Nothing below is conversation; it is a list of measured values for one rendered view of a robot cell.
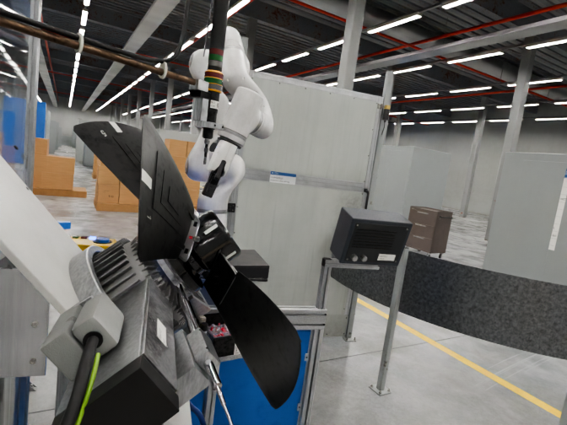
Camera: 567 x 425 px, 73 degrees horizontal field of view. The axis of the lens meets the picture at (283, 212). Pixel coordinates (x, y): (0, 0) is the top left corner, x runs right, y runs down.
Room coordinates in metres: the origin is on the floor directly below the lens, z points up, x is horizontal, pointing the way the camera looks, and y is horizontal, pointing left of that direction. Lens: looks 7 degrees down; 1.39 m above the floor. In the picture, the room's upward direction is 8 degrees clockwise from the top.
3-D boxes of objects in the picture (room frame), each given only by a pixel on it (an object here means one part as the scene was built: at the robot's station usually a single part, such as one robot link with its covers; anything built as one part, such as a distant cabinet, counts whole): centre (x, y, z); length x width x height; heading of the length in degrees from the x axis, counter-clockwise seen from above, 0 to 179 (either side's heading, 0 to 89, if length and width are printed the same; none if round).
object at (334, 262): (1.45, -0.29, 1.04); 0.24 x 0.03 x 0.03; 108
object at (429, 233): (7.28, -2.80, 0.45); 0.68 x 0.47 x 0.90; 33
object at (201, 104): (0.90, 0.21, 1.50); 0.09 x 0.07 x 0.10; 143
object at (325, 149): (2.92, -0.13, 1.10); 1.21 x 0.06 x 2.20; 108
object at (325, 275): (1.42, -0.19, 0.96); 0.03 x 0.03 x 0.20; 18
